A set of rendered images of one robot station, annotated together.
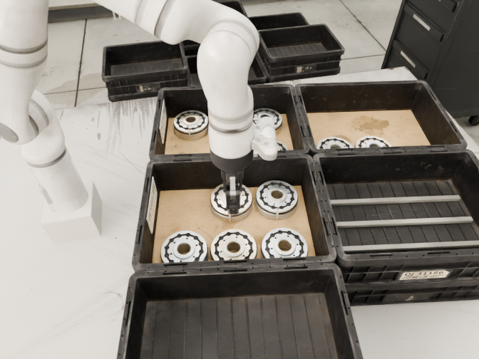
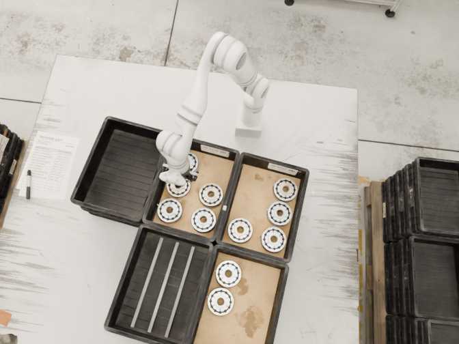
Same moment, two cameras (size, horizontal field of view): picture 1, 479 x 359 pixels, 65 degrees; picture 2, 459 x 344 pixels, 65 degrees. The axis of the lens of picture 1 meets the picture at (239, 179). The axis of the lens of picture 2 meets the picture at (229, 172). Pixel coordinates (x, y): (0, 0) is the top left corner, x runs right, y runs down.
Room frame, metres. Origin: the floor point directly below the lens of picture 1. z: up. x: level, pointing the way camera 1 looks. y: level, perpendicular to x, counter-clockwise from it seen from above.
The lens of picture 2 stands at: (0.74, -0.36, 2.34)
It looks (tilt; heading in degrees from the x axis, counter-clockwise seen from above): 71 degrees down; 102
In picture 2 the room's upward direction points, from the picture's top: 6 degrees clockwise
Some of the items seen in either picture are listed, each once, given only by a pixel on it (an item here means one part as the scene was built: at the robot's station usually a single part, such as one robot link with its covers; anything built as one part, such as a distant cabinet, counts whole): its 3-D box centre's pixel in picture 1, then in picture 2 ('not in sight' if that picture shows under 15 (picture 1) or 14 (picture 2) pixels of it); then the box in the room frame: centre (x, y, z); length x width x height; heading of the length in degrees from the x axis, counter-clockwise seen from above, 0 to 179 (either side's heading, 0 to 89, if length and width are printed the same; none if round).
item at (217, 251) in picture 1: (234, 248); (178, 185); (0.44, 0.01, 0.86); 0.10 x 0.10 x 0.01
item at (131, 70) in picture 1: (151, 95); (423, 205); (1.70, 0.47, 0.37); 0.40 x 0.30 x 0.45; 102
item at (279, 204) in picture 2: not in sight; (279, 213); (0.89, 0.04, 0.86); 0.10 x 0.10 x 0.01
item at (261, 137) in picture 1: (242, 128); (175, 166); (0.47, -0.01, 1.18); 0.11 x 0.09 x 0.06; 92
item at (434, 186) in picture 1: (404, 214); (162, 284); (0.53, -0.38, 0.87); 0.40 x 0.30 x 0.11; 93
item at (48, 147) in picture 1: (33, 128); (255, 91); (0.63, 0.45, 1.04); 0.09 x 0.09 x 0.17; 71
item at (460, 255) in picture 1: (411, 200); (160, 284); (0.53, -0.38, 0.92); 0.40 x 0.30 x 0.02; 93
